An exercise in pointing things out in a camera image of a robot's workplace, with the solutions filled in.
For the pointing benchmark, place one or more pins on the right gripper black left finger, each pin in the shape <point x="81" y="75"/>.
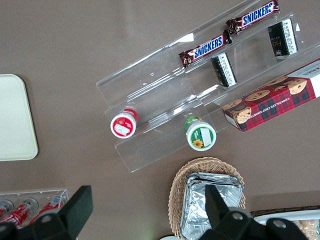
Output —
<point x="75" y="210"/>

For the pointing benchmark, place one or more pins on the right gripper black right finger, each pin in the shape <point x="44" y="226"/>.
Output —
<point x="220" y="220"/>

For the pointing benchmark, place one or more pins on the aluminium foil tray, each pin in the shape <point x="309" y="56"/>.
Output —
<point x="215" y="175"/>
<point x="197" y="205"/>

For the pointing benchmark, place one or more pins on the light wicker basket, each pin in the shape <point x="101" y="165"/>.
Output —
<point x="180" y="182"/>

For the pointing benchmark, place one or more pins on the white snack tray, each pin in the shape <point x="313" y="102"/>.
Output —
<point x="287" y="215"/>

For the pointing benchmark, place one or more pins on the cream plastic tray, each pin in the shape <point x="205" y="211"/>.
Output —
<point x="15" y="117"/>

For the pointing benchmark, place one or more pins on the clear acrylic bottle stand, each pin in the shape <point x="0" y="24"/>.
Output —
<point x="37" y="193"/>

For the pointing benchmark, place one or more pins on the green-lid white cup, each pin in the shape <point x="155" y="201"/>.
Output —
<point x="201" y="136"/>

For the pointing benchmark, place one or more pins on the clear cracker bag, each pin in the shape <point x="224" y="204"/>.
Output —
<point x="311" y="230"/>

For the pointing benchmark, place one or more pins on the red-lid white cup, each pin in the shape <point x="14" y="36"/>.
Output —
<point x="123" y="126"/>

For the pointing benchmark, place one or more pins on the red tartan cookie box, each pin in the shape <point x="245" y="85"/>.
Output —
<point x="270" y="102"/>

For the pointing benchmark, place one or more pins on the clear acrylic tiered stand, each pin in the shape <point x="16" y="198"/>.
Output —
<point x="140" y="82"/>

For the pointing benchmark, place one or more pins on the small black box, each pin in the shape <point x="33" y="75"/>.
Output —
<point x="280" y="42"/>
<point x="222" y="71"/>

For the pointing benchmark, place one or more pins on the Snickers chocolate bar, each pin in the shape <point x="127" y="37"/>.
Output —
<point x="205" y="50"/>
<point x="255" y="16"/>

